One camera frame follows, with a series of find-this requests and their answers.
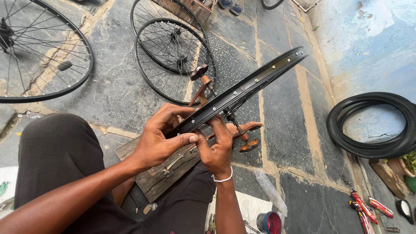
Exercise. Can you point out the white cloth with tools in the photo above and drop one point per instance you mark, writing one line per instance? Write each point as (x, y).
(8, 188)

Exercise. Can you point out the white wrist band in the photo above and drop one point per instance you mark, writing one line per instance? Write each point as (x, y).
(224, 179)

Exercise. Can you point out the white pipe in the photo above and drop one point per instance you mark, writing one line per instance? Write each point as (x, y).
(305, 6)

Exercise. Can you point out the dark stone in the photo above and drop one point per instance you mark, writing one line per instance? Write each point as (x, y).
(64, 65)

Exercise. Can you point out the black bicycle tyre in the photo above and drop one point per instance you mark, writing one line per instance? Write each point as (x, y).
(271, 5)

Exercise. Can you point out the green pot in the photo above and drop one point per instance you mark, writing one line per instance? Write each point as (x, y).
(411, 183)

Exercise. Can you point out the rusty wheel truing stand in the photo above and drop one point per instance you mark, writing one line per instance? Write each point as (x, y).
(247, 126)

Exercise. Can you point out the person's right hand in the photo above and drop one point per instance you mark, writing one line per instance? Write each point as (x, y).
(216, 152)

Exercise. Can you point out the clear plastic bag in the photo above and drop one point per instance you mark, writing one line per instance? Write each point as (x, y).
(269, 191)

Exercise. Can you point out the clay pot with plant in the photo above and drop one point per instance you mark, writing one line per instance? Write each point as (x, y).
(401, 165)

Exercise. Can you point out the wooden plank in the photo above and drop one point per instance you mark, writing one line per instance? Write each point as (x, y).
(388, 177)

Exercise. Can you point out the black framed mirror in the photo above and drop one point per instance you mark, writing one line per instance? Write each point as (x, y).
(404, 211)

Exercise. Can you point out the blue sandal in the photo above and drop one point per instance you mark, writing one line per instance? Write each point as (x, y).
(225, 3)
(236, 9)

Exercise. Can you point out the black bicycle wheel rim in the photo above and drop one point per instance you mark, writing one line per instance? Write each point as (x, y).
(247, 86)

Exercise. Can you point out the black spoked bicycle wheel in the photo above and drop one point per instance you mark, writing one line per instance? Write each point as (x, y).
(138, 13)
(143, 76)

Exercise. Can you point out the red packet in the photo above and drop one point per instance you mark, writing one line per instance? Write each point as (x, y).
(364, 206)
(381, 208)
(364, 224)

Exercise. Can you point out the weathered wooden board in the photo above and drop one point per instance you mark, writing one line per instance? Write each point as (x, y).
(169, 177)

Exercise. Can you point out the person's left hand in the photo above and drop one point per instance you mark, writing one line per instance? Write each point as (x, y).
(152, 143)

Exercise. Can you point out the small hand tools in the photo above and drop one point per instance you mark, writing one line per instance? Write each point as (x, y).
(211, 226)

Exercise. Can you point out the metal wrench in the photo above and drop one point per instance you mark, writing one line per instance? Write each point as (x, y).
(174, 164)

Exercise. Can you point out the wooden crate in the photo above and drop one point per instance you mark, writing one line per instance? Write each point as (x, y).
(191, 8)

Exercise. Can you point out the person's dark trousers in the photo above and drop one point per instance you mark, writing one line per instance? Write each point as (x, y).
(55, 152)

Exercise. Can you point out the large black spoked wheel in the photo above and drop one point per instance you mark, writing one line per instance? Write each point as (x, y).
(85, 48)

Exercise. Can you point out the pair of black bicycle tyres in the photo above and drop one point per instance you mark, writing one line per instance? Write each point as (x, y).
(338, 130)

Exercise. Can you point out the white sheet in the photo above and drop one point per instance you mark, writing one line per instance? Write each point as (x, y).
(250, 208)

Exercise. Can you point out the blue can with red lid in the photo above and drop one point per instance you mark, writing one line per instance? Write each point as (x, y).
(271, 223)

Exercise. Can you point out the small metal cylinder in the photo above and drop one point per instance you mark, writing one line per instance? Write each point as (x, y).
(393, 229)

